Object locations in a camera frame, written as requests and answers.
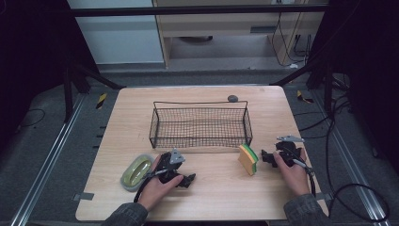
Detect person's left hand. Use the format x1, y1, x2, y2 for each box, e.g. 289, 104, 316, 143
136, 153, 184, 212

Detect aluminium floor rail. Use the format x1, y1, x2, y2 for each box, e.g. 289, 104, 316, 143
9, 93, 88, 226
311, 90, 392, 226

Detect person's right hand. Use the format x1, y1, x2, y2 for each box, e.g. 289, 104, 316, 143
272, 147, 311, 198

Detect white cabinet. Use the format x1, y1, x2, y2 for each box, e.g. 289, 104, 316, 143
67, 0, 166, 65

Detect left hand-held gripper cable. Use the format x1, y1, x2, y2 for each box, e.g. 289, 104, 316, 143
133, 169, 169, 203

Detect black curtain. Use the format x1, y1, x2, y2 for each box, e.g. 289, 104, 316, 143
309, 0, 399, 177
0, 0, 100, 152

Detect black floor cable loop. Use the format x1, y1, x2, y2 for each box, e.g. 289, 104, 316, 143
326, 100, 391, 223

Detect yellow and green sponge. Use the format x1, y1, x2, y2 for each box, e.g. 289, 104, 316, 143
237, 143, 260, 177

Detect yellow and black tape strip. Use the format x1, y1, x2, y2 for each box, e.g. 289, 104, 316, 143
296, 89, 314, 105
95, 92, 108, 110

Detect thin black floor cable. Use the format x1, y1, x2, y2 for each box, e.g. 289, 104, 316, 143
17, 108, 46, 129

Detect light wooden shelf unit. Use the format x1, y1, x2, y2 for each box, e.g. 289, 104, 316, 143
152, 0, 328, 70

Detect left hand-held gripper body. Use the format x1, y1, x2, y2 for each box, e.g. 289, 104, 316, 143
154, 148, 186, 186

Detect right hand-held gripper cable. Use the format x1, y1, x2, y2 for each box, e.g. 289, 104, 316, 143
286, 147, 317, 198

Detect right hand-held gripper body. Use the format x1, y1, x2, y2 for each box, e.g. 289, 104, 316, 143
274, 135, 305, 168

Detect black hanging cables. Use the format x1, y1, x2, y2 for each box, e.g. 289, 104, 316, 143
270, 0, 314, 68

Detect black wire mesh basket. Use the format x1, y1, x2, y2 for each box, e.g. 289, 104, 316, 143
149, 100, 254, 150

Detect hand-held gripper cable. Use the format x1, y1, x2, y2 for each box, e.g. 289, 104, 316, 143
286, 147, 317, 198
133, 169, 169, 203

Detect black metal stand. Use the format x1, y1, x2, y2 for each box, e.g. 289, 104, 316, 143
270, 53, 351, 114
62, 56, 126, 124

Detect black metal frame bar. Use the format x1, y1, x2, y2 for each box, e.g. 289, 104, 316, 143
69, 4, 330, 18

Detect grey tape patch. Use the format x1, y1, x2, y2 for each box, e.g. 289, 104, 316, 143
72, 192, 95, 202
315, 192, 334, 202

